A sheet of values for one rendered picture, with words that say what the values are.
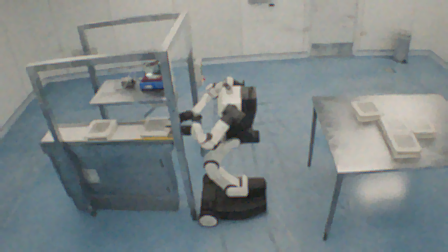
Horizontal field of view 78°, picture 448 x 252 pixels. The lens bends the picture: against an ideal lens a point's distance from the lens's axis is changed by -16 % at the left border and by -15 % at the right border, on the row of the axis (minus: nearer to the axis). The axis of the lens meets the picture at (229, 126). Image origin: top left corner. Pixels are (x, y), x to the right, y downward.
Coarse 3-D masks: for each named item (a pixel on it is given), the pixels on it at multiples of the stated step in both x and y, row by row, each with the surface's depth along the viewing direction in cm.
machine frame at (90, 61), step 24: (96, 24) 296; (120, 24) 296; (168, 72) 219; (192, 72) 325; (168, 96) 230; (192, 96) 341; (48, 120) 245; (72, 168) 278; (192, 192) 291; (192, 216) 307
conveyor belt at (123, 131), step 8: (64, 128) 289; (72, 128) 288; (80, 128) 287; (120, 128) 283; (128, 128) 282; (136, 128) 281; (48, 136) 280; (64, 136) 278; (72, 136) 277; (80, 136) 276; (120, 136) 273; (128, 136) 272; (136, 136) 271
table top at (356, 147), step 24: (312, 96) 316; (336, 96) 313; (360, 96) 311; (384, 96) 309; (408, 96) 307; (432, 96) 305; (336, 120) 280; (432, 120) 270; (336, 144) 253; (360, 144) 250; (384, 144) 248; (432, 144) 242; (336, 168) 231; (360, 168) 228; (384, 168) 225; (408, 168) 224; (432, 168) 224
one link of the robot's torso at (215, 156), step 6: (222, 138) 280; (234, 138) 267; (222, 144) 270; (228, 144) 268; (234, 144) 268; (210, 150) 288; (216, 150) 276; (222, 150) 274; (228, 150) 273; (204, 156) 294; (210, 156) 282; (216, 156) 281; (222, 156) 281; (204, 162) 285; (210, 162) 283; (216, 162) 284; (204, 168) 289
